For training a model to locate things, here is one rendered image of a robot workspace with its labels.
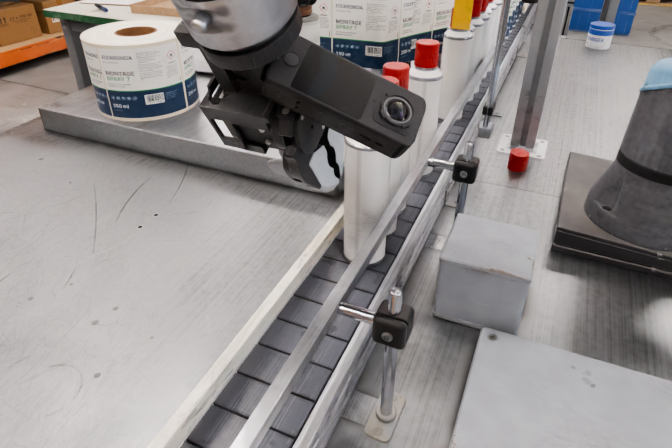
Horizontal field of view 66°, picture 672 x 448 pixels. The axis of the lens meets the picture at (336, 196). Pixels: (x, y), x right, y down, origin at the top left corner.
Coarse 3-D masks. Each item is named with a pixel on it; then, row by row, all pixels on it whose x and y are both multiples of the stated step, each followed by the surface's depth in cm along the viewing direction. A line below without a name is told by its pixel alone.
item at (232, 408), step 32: (512, 32) 156; (480, 96) 110; (448, 160) 90; (416, 192) 77; (320, 288) 59; (288, 320) 55; (352, 320) 55; (256, 352) 51; (288, 352) 51; (320, 352) 51; (256, 384) 48; (320, 384) 48; (224, 416) 45; (288, 416) 45
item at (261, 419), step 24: (480, 72) 98; (432, 144) 72; (408, 192) 62; (384, 216) 57; (360, 264) 50; (336, 288) 47; (336, 312) 45; (312, 336) 42; (288, 360) 40; (288, 384) 38; (264, 408) 36; (240, 432) 35; (264, 432) 36
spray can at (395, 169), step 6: (390, 78) 59; (396, 78) 59; (396, 162) 62; (390, 168) 62; (396, 168) 62; (390, 174) 62; (396, 174) 63; (390, 180) 62; (396, 180) 63; (390, 186) 63; (396, 186) 64; (390, 192) 63; (396, 192) 64; (390, 198) 64; (396, 222) 68; (390, 228) 66; (396, 228) 68; (390, 234) 67
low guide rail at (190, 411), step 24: (336, 216) 65; (312, 264) 59; (288, 288) 54; (264, 312) 51; (240, 336) 48; (216, 360) 46; (240, 360) 48; (216, 384) 44; (192, 408) 42; (168, 432) 40
